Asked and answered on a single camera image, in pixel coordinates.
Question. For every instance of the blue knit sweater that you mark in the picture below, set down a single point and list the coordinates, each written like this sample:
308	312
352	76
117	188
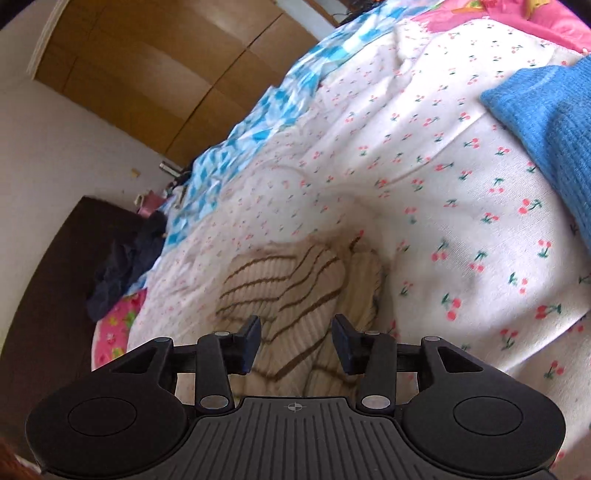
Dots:
548	110

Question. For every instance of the blue white geometric quilt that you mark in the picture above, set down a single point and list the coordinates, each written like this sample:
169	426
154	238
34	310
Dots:
277	109

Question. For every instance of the wooden wardrobe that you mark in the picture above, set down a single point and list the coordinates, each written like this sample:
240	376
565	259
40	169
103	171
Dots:
175	75

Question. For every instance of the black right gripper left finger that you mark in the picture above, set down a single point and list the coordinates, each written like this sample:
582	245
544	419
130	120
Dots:
214	358

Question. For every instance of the dark brown headboard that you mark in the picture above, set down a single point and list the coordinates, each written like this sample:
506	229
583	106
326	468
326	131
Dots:
48	344

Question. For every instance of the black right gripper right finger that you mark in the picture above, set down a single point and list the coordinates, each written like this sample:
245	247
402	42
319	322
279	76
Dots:
378	358

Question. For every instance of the dark navy garment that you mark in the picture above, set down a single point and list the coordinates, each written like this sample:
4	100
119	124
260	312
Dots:
125	264

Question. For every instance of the beige brown-striped knit sweater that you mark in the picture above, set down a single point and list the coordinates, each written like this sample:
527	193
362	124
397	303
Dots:
296	289

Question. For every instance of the white cherry-print blanket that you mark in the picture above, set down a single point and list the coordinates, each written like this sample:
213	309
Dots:
397	149

